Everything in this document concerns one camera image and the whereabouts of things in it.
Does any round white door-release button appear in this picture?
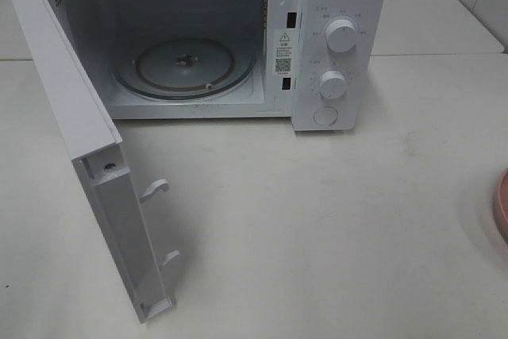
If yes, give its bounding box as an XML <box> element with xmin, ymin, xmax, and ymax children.
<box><xmin>314</xmin><ymin>106</ymin><xmax>338</xmax><ymax>126</ymax></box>

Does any white round knob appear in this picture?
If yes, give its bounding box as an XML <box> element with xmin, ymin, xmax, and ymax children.
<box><xmin>318</xmin><ymin>71</ymin><xmax>348</xmax><ymax>99</ymax></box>
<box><xmin>325</xmin><ymin>17</ymin><xmax>357</xmax><ymax>53</ymax></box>

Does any white microwave door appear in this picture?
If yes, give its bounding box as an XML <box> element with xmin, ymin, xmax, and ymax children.
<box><xmin>12</xmin><ymin>0</ymin><xmax>174</xmax><ymax>322</ymax></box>

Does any pink round plate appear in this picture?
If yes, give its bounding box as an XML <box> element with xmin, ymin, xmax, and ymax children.
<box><xmin>493</xmin><ymin>170</ymin><xmax>508</xmax><ymax>242</ymax></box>

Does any glass microwave turntable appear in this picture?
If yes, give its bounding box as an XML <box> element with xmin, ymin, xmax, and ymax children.
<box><xmin>115</xmin><ymin>37</ymin><xmax>256</xmax><ymax>101</ymax></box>

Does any white warning label sticker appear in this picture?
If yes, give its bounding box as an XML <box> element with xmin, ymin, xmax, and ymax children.
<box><xmin>272</xmin><ymin>29</ymin><xmax>296</xmax><ymax>76</ymax></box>

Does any white microwave oven body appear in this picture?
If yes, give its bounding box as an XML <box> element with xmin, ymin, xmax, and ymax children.
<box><xmin>55</xmin><ymin>0</ymin><xmax>383</xmax><ymax>131</ymax></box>

